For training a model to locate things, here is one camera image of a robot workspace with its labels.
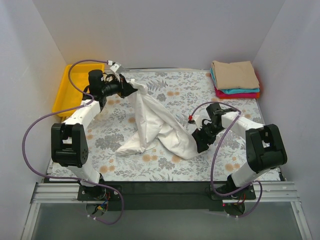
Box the white t shirt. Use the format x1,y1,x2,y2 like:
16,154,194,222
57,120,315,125
115,78,199,160

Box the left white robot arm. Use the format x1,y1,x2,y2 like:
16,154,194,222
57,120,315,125
51,69,137,200

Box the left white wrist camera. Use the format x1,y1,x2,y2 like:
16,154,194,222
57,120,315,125
106,60,124,80

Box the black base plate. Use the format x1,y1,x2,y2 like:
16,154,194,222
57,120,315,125
77,181,258,212

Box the floral patterned table mat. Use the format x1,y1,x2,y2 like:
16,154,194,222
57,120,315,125
49,71,281,182

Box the beige folded t shirt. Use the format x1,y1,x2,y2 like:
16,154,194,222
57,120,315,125
211,60,260,90

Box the teal folded t shirt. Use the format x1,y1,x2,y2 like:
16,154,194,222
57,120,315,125
210,68,260,95

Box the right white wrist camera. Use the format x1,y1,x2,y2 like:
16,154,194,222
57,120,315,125
188,115,203,130

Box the pink folded t shirt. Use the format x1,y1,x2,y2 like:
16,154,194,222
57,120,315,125
214,87,251,99

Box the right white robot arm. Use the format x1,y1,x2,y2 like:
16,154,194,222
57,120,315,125
188,101,288,199

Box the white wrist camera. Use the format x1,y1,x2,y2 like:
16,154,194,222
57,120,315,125
106,60,124,80
188,115,203,130

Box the aluminium frame rail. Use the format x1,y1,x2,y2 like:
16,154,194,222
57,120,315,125
21,181,312,240

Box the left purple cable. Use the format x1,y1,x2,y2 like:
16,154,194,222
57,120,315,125
21,59,125,225

